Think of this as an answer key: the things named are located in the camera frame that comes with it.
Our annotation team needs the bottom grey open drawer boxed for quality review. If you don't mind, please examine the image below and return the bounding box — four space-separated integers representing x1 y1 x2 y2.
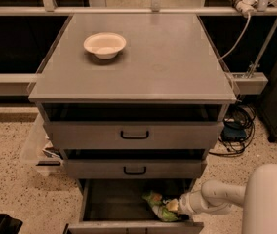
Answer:
63 179 204 234

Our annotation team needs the white paper bowl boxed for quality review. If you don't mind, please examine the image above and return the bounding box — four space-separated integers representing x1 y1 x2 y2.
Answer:
83 32 127 59

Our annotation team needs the black cable bundle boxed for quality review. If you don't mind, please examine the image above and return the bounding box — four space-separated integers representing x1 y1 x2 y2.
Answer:
209 103 256 158

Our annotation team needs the white power cable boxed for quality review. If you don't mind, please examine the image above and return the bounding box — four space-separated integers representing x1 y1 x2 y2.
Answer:
218 12 253 62

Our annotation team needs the white power strip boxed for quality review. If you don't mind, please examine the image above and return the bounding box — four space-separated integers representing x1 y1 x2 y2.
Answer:
229 0 257 17

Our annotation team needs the top grey drawer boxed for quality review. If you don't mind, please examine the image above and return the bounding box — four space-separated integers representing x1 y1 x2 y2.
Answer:
44 122 223 149

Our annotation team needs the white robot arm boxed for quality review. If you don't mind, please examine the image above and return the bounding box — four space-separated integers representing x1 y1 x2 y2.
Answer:
166 164 277 234

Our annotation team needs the grey drawer cabinet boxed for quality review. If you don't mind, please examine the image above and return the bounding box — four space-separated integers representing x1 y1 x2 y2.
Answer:
27 13 237 234

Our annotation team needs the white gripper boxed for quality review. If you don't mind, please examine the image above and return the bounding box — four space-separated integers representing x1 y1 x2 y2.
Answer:
166 191 203 215

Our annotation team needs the blue device on floor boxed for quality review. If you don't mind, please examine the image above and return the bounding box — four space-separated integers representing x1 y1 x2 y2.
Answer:
221 126 247 142

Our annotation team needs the middle grey drawer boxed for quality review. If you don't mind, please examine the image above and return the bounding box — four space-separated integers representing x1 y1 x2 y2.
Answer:
64 160 207 179

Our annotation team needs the green rice chip bag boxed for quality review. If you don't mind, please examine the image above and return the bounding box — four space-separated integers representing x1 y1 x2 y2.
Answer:
142 191 181 222

